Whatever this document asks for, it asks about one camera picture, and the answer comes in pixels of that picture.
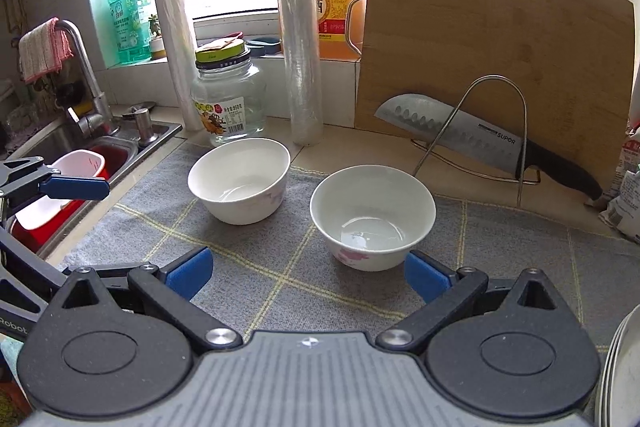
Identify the bamboo cutting board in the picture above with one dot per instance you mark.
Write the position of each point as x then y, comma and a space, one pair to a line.
562, 70

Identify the large white floral plate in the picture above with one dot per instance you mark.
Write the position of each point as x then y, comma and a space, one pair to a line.
618, 397

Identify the red white clipped food bag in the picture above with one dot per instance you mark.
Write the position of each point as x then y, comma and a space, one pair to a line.
629, 159

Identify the small potted plant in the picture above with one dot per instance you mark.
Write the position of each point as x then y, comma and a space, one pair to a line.
157, 47

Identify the steel kitchen knife black handle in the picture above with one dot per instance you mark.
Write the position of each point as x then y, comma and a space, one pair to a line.
423, 116

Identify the glass jar with green lid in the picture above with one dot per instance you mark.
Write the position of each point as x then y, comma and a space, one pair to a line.
228, 91

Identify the tall plastic wrap roll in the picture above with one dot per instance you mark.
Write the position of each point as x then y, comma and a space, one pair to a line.
300, 48

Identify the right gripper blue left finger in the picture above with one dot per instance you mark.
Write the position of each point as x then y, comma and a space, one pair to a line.
189, 273

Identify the grey and teal towel mat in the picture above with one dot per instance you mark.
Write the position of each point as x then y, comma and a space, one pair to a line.
278, 274

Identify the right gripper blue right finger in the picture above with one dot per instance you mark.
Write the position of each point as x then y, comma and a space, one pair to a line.
427, 276

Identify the steel sink faucet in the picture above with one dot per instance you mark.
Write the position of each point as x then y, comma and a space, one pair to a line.
101, 120

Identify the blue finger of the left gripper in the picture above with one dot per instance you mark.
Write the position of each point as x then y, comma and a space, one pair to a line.
69, 187

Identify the green dish soap bottle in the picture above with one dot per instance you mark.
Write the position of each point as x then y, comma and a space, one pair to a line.
131, 22

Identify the white bowl pink flower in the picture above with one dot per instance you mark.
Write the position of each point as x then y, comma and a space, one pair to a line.
371, 216

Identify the pink cloth on faucet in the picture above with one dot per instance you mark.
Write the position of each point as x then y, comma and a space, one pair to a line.
43, 50

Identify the white plastic food bag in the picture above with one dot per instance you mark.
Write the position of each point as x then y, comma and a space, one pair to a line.
623, 211

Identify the wire cutting board rack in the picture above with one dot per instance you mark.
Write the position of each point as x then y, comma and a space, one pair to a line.
491, 134

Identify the steel sink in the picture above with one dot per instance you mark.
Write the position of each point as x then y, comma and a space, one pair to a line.
62, 146

